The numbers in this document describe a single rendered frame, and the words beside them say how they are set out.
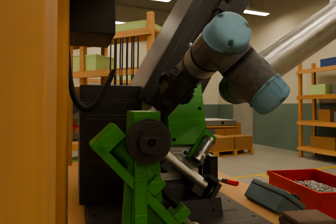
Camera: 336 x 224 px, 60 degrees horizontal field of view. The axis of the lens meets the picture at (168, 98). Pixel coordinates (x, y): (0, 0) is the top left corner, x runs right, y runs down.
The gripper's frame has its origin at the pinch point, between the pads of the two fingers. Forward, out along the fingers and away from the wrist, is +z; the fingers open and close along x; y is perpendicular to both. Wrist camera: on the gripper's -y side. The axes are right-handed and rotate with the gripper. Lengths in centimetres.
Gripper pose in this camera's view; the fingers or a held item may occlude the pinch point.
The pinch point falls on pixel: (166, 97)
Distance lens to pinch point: 80.5
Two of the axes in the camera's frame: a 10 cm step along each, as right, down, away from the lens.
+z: -2.9, 3.0, 9.1
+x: -7.4, -6.8, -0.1
